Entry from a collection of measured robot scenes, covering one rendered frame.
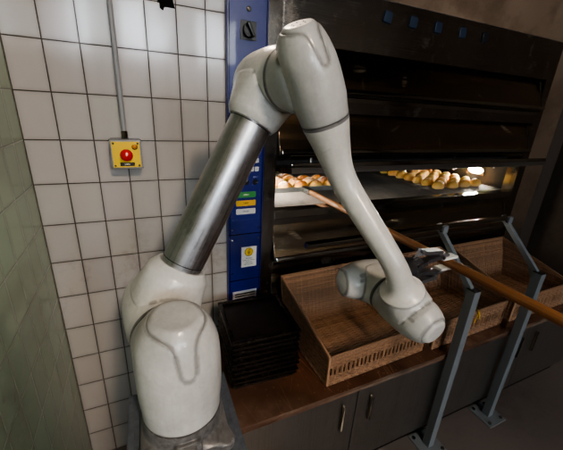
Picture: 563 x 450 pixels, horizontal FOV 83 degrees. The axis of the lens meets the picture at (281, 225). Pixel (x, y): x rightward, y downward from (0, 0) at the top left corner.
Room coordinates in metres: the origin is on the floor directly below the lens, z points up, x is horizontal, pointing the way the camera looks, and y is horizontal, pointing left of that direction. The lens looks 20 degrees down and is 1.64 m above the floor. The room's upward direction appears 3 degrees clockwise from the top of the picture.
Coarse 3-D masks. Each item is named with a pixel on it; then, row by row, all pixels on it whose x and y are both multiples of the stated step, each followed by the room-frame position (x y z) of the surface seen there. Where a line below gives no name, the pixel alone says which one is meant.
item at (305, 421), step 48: (480, 336) 1.37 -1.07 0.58; (528, 336) 1.53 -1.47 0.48; (288, 384) 1.00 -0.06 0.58; (336, 384) 1.01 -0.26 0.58; (384, 384) 1.08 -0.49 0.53; (432, 384) 1.21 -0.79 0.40; (480, 384) 1.39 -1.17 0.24; (288, 432) 0.88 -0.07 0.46; (336, 432) 0.98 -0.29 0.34; (384, 432) 1.11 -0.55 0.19
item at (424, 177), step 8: (400, 176) 2.42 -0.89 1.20; (408, 176) 2.35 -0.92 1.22; (416, 176) 2.29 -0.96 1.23; (424, 176) 2.42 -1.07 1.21; (432, 176) 2.34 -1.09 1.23; (440, 176) 2.39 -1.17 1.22; (448, 176) 2.40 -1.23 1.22; (456, 176) 2.44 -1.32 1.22; (464, 176) 2.38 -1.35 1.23; (424, 184) 2.20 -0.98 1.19; (432, 184) 2.21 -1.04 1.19; (440, 184) 2.11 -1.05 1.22; (448, 184) 2.17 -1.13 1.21; (456, 184) 2.16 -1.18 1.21; (464, 184) 2.21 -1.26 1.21; (472, 184) 2.28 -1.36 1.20; (480, 184) 2.29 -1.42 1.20
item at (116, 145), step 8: (112, 144) 1.09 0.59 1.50; (120, 144) 1.10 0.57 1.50; (128, 144) 1.11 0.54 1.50; (136, 144) 1.12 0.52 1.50; (112, 152) 1.09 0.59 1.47; (120, 152) 1.10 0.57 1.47; (136, 152) 1.12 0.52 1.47; (112, 160) 1.09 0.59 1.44; (120, 160) 1.10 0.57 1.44; (136, 160) 1.12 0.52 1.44; (120, 168) 1.10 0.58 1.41; (128, 168) 1.11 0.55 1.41; (136, 168) 1.12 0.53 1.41
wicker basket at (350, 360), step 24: (336, 264) 1.56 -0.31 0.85; (288, 288) 1.33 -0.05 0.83; (312, 288) 1.46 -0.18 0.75; (336, 288) 1.52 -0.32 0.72; (312, 312) 1.43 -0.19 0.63; (336, 312) 1.48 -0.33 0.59; (360, 312) 1.51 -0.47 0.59; (312, 336) 1.12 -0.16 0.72; (336, 336) 1.30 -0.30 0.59; (360, 336) 1.31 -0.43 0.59; (384, 336) 1.32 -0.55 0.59; (312, 360) 1.09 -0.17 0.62; (336, 360) 1.01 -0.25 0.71; (360, 360) 1.07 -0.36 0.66; (384, 360) 1.13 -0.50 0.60
